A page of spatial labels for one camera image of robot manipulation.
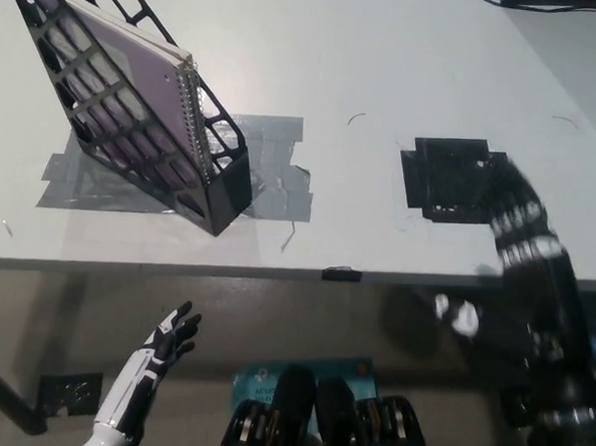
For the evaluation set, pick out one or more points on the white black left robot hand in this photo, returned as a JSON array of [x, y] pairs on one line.
[[145, 370]]

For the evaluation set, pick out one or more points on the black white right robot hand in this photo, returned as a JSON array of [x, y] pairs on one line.
[[535, 275]]

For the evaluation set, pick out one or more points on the purple spiral notebook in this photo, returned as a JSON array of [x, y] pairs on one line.
[[146, 70]]

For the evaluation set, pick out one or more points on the black mesh file shelf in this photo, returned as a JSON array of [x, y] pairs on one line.
[[227, 194]]

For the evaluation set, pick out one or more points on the teal label card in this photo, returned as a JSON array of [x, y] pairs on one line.
[[260, 376]]

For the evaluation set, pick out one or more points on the black tape square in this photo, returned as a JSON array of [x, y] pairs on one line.
[[445, 181]]

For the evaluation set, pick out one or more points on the black table leg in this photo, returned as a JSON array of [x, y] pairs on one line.
[[9, 398]]

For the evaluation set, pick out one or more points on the small black tape strip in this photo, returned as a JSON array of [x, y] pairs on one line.
[[341, 273]]

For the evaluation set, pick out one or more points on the grey tape patch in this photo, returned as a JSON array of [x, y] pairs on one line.
[[279, 192]]

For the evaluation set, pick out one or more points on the black device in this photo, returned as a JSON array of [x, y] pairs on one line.
[[549, 0]]

